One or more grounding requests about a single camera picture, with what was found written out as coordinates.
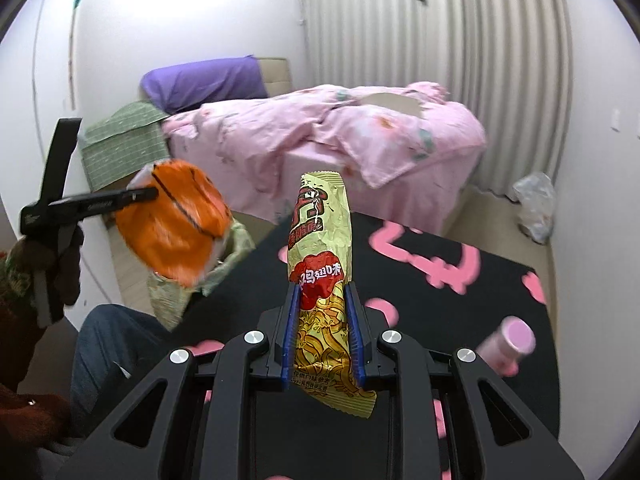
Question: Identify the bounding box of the pale cardboard piece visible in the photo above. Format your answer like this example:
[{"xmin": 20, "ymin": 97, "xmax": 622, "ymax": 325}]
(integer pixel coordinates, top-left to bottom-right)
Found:
[{"xmin": 367, "ymin": 91, "xmax": 423, "ymax": 118}]

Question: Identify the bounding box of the beige bed base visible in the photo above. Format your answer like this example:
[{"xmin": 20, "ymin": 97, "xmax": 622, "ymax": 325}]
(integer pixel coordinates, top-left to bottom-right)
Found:
[{"xmin": 227, "ymin": 175, "xmax": 476, "ymax": 238}]

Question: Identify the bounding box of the white plastic bag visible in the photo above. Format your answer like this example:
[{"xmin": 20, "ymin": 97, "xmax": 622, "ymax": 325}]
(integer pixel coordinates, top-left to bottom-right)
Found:
[{"xmin": 512, "ymin": 171, "xmax": 558, "ymax": 245}]

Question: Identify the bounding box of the person's leg in jeans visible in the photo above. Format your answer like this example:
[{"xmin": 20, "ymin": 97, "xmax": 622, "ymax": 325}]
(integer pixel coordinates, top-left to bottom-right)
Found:
[{"xmin": 70, "ymin": 305, "xmax": 173, "ymax": 436}]

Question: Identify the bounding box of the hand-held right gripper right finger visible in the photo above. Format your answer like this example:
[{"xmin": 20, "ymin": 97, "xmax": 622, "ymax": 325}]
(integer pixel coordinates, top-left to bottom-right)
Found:
[{"xmin": 345, "ymin": 282, "xmax": 586, "ymax": 480}]

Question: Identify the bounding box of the black rug with pink pattern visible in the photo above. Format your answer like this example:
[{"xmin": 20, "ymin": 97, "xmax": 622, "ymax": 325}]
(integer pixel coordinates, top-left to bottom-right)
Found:
[{"xmin": 185, "ymin": 210, "xmax": 561, "ymax": 480}]

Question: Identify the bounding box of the person's left hand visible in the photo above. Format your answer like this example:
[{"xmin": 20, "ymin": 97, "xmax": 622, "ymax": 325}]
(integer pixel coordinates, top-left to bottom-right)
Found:
[{"xmin": 59, "ymin": 224, "xmax": 85, "ymax": 320}]

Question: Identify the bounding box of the pink bottle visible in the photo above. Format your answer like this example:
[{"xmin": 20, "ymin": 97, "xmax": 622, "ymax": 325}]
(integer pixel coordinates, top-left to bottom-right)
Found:
[{"xmin": 475, "ymin": 316, "xmax": 537, "ymax": 376}]

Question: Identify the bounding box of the purple pillow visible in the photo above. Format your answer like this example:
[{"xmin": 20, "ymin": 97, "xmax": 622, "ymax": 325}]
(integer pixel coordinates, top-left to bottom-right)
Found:
[{"xmin": 140, "ymin": 56, "xmax": 269, "ymax": 115}]

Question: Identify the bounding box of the brown plush toy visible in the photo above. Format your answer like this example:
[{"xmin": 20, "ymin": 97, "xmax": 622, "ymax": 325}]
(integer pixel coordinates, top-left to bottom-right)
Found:
[{"xmin": 0, "ymin": 390, "xmax": 71, "ymax": 461}]

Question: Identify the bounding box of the yellow red snack packet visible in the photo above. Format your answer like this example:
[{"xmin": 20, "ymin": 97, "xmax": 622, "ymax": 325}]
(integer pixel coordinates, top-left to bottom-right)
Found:
[{"xmin": 285, "ymin": 171, "xmax": 378, "ymax": 418}]

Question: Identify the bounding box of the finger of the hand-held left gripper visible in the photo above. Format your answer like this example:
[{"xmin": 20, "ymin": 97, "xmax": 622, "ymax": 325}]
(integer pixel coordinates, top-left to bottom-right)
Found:
[
  {"xmin": 151, "ymin": 166, "xmax": 231, "ymax": 235},
  {"xmin": 50, "ymin": 187, "xmax": 159, "ymax": 221}
]

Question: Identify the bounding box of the beige padded headboard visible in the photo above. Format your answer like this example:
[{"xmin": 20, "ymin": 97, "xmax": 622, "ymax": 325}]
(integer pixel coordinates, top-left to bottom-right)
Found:
[{"xmin": 255, "ymin": 57, "xmax": 293, "ymax": 97}]

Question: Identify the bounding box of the beige pleated curtain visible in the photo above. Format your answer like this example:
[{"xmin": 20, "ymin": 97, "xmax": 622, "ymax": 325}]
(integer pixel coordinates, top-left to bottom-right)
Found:
[{"xmin": 302, "ymin": 0, "xmax": 573, "ymax": 196}]

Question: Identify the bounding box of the green striped cloth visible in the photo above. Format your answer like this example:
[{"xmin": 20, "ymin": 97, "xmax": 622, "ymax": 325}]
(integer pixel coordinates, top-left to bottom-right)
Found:
[{"xmin": 82, "ymin": 100, "xmax": 168, "ymax": 193}]

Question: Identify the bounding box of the pink floral duvet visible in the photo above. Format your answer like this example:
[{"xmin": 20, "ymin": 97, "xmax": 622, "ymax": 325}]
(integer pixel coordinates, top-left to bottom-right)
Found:
[{"xmin": 162, "ymin": 81, "xmax": 487, "ymax": 223}]

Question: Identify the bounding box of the orange snack packet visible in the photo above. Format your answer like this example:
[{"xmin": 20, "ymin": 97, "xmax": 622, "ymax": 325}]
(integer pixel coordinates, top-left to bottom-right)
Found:
[{"xmin": 114, "ymin": 159, "xmax": 233, "ymax": 288}]

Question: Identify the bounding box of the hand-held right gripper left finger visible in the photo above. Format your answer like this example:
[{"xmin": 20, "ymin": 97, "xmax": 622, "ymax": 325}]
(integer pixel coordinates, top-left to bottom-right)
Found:
[{"xmin": 55, "ymin": 282, "xmax": 301, "ymax": 480}]

